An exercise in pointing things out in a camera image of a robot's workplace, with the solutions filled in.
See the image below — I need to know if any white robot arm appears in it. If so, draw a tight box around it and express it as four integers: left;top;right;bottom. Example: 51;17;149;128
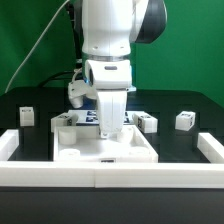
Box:
74;0;167;136

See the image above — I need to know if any white cable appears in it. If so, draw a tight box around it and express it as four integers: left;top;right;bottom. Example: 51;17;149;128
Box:
4;0;72;95

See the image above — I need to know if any white square tabletop part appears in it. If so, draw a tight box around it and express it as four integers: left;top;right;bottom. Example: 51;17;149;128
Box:
53;125;158;163

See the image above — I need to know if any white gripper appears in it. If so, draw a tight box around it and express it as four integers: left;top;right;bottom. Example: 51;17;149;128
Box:
84;60;132;138

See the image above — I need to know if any apriltag base sheet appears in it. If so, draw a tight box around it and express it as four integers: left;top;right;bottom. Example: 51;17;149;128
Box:
68;110;145;125

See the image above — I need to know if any black cable bundle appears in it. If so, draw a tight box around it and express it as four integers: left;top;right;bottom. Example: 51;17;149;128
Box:
36;3;88;89

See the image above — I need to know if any white u-shaped obstacle fence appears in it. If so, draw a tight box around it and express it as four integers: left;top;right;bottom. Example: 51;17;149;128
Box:
0;130;224;189

